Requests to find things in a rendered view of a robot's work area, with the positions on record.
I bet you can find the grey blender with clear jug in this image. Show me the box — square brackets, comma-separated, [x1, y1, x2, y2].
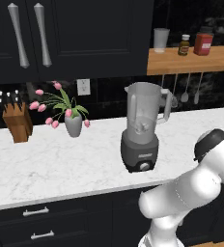
[120, 81, 174, 174]

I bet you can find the red jar with dark lid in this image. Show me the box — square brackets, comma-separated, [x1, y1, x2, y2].
[193, 26, 215, 57]

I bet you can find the grey vase with pink tulips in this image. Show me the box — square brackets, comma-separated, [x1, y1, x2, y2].
[28, 80, 91, 139]

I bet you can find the hanging silver utensil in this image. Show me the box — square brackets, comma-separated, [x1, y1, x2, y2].
[170, 73, 180, 109]

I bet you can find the hanging silver spatula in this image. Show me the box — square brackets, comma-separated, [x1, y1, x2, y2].
[193, 71, 204, 105]
[181, 72, 192, 103]

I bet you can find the dark upper cupboard door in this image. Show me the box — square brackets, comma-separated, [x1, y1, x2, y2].
[0, 0, 40, 85]
[26, 0, 155, 81]

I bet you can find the dark cupboard door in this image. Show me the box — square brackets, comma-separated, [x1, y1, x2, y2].
[26, 0, 155, 81]
[0, 0, 40, 85]
[111, 187, 156, 247]

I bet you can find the wooden knife block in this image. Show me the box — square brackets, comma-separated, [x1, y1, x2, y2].
[0, 90, 34, 144]

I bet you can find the dark lower cupboard door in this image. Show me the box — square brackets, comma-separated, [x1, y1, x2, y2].
[111, 187, 156, 247]

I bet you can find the white plastic cup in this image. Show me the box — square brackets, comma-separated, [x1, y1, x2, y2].
[153, 27, 171, 54]

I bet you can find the small brown glass bottle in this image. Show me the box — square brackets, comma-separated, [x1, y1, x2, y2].
[177, 34, 191, 57]

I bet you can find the dark drawer front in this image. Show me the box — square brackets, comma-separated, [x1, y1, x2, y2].
[0, 219, 90, 247]
[0, 198, 88, 228]

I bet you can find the white wall socket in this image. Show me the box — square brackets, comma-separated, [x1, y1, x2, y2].
[76, 78, 92, 96]

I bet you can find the wooden wall shelf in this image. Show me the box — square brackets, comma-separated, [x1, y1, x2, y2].
[146, 44, 224, 76]

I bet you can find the silver cupboard handle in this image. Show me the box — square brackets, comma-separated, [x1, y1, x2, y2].
[33, 2, 53, 69]
[7, 2, 31, 69]

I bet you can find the silver drawer handle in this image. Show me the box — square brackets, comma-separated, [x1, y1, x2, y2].
[22, 206, 50, 217]
[30, 230, 55, 241]

